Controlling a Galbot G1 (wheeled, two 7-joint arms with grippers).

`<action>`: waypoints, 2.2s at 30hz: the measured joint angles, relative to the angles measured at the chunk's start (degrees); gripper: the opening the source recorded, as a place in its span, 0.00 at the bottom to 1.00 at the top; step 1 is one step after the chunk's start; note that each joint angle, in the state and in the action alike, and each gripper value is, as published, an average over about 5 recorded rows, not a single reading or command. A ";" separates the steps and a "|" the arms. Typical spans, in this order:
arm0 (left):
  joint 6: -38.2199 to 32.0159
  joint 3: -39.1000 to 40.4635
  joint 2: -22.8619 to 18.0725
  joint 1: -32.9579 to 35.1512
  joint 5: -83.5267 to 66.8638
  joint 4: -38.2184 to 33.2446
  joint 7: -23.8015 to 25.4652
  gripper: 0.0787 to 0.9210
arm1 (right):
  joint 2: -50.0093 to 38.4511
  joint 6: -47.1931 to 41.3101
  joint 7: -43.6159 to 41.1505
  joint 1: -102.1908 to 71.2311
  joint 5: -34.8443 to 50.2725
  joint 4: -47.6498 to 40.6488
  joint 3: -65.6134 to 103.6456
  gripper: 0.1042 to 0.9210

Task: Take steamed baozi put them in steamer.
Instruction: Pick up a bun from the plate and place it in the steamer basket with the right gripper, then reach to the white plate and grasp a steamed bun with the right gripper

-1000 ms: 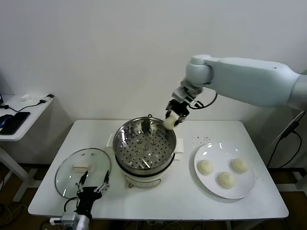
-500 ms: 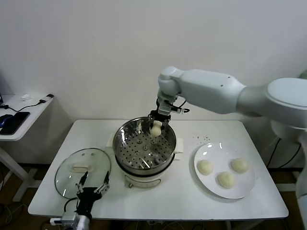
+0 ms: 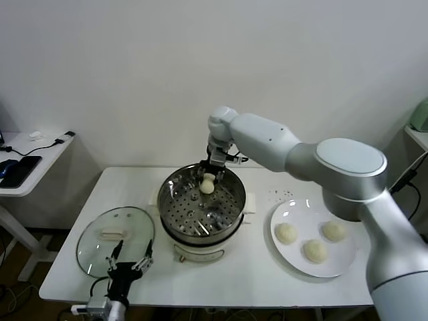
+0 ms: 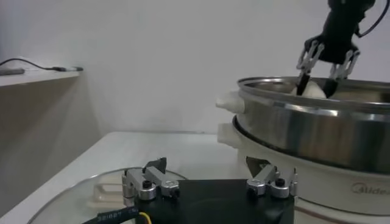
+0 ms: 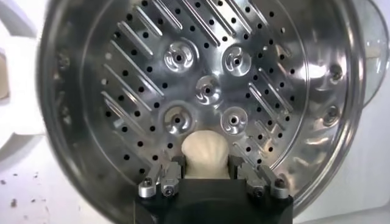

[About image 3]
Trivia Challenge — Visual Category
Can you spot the black power cable with brick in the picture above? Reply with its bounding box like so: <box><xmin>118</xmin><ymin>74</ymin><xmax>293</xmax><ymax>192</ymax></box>
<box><xmin>391</xmin><ymin>169</ymin><xmax>422</xmax><ymax>221</ymax></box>

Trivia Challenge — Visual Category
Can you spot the white oval plate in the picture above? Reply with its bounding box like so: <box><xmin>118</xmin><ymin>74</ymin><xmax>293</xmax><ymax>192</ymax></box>
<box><xmin>270</xmin><ymin>199</ymin><xmax>357</xmax><ymax>278</ymax></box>

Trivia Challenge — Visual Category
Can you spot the white floor cable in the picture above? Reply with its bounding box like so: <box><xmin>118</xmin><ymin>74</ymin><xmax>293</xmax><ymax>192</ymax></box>
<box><xmin>0</xmin><ymin>284</ymin><xmax>37</xmax><ymax>317</ymax></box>

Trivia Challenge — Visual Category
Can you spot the stainless steel steamer basket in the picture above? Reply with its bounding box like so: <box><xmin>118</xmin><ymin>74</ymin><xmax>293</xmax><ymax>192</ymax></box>
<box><xmin>156</xmin><ymin>163</ymin><xmax>247</xmax><ymax>237</ymax></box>

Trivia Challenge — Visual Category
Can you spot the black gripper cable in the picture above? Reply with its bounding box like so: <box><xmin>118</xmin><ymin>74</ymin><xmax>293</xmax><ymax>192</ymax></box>
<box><xmin>88</xmin><ymin>277</ymin><xmax>113</xmax><ymax>298</ymax></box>
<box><xmin>229</xmin><ymin>150</ymin><xmax>250</xmax><ymax>165</ymax></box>

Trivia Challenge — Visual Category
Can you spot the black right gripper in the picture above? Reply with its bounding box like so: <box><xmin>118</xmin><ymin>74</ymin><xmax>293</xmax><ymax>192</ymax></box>
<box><xmin>197</xmin><ymin>159</ymin><xmax>227</xmax><ymax>185</ymax></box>

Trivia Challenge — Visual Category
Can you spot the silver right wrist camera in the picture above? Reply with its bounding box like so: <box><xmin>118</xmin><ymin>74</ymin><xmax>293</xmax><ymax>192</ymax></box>
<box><xmin>209</xmin><ymin>148</ymin><xmax>243</xmax><ymax>167</ymax></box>

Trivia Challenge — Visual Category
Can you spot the white side table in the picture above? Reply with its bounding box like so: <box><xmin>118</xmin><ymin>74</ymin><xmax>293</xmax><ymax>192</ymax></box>
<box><xmin>0</xmin><ymin>132</ymin><xmax>76</xmax><ymax>284</ymax></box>

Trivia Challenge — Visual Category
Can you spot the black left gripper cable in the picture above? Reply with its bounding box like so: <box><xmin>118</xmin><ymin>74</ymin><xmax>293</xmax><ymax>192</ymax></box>
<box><xmin>88</xmin><ymin>277</ymin><xmax>113</xmax><ymax>298</ymax></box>

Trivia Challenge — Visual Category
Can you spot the white table with appliance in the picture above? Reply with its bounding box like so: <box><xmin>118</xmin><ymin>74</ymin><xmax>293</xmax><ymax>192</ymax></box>
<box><xmin>403</xmin><ymin>125</ymin><xmax>428</xmax><ymax>158</ymax></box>

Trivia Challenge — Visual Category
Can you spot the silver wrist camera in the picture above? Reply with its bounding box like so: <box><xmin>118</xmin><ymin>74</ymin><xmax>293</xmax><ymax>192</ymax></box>
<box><xmin>70</xmin><ymin>296</ymin><xmax>111</xmax><ymax>317</ymax></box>
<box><xmin>209</xmin><ymin>148</ymin><xmax>243</xmax><ymax>167</ymax></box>

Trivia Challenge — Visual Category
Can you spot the white electric cooker pot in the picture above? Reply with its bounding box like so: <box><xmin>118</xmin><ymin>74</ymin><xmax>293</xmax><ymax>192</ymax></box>
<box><xmin>147</xmin><ymin>186</ymin><xmax>257</xmax><ymax>264</ymax></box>

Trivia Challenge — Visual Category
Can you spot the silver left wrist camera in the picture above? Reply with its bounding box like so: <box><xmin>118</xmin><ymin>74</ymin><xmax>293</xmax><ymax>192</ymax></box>
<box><xmin>70</xmin><ymin>296</ymin><xmax>111</xmax><ymax>317</ymax></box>

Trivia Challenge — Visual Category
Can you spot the black smartphone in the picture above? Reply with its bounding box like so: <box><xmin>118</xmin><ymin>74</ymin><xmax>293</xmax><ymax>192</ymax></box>
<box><xmin>0</xmin><ymin>156</ymin><xmax>43</xmax><ymax>190</ymax></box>

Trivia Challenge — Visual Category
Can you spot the glass lid with cream handle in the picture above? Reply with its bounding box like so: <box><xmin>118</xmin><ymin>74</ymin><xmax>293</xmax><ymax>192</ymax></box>
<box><xmin>76</xmin><ymin>206</ymin><xmax>156</xmax><ymax>279</ymax></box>

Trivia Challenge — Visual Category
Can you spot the thin white cable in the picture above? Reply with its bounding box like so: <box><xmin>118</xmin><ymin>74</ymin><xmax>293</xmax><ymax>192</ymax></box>
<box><xmin>389</xmin><ymin>150</ymin><xmax>428</xmax><ymax>194</ymax></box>

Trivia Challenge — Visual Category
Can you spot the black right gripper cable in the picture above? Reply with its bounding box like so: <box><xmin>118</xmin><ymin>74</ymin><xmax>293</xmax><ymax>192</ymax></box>
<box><xmin>229</xmin><ymin>150</ymin><xmax>250</xmax><ymax>165</ymax></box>

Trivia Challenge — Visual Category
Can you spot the mint green appliance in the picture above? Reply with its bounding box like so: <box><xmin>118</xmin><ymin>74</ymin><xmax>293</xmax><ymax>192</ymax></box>
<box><xmin>409</xmin><ymin>98</ymin><xmax>428</xmax><ymax>133</ymax></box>

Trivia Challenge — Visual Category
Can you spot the black cable with adapter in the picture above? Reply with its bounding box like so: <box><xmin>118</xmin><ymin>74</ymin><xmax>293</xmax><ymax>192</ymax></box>
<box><xmin>0</xmin><ymin>131</ymin><xmax>76</xmax><ymax>157</ymax></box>

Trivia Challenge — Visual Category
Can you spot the white steamed baozi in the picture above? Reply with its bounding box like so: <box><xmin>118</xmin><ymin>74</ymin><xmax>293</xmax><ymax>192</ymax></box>
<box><xmin>199</xmin><ymin>173</ymin><xmax>215</xmax><ymax>195</ymax></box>
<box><xmin>274</xmin><ymin>223</ymin><xmax>298</xmax><ymax>245</ymax></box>
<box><xmin>321</xmin><ymin>221</ymin><xmax>346</xmax><ymax>243</ymax></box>
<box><xmin>302</xmin><ymin>239</ymin><xmax>329</xmax><ymax>264</ymax></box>

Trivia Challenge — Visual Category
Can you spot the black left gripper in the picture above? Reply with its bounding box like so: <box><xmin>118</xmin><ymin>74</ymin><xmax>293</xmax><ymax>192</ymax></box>
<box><xmin>106</xmin><ymin>239</ymin><xmax>154</xmax><ymax>300</ymax></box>

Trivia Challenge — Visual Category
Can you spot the blue computer mouse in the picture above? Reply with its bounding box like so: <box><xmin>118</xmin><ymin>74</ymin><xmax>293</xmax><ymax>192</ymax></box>
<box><xmin>0</xmin><ymin>159</ymin><xmax>19</xmax><ymax>180</ymax></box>

